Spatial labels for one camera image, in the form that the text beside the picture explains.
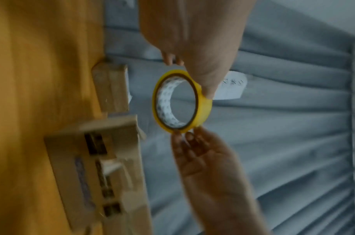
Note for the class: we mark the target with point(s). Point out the person's left hand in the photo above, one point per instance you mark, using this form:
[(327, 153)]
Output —
[(189, 32)]

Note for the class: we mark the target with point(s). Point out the person's right hand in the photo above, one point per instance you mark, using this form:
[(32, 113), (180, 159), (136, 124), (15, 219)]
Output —
[(212, 165)]

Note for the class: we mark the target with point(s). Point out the yellow adhesive tape roll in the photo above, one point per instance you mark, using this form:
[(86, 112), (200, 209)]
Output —
[(205, 107)]

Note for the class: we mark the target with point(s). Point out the person's right forearm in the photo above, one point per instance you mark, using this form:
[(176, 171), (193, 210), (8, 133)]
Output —
[(232, 218)]

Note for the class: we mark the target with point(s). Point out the white paper label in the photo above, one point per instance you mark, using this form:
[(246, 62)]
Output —
[(232, 88)]

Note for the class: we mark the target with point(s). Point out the grey pleated cloth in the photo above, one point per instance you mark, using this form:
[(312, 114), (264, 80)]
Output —
[(282, 126)]

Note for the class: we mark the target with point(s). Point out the small brown cardboard box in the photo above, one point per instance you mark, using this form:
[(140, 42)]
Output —
[(112, 88)]

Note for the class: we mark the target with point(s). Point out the open brown cardboard box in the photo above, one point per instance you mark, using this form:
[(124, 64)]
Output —
[(78, 169)]

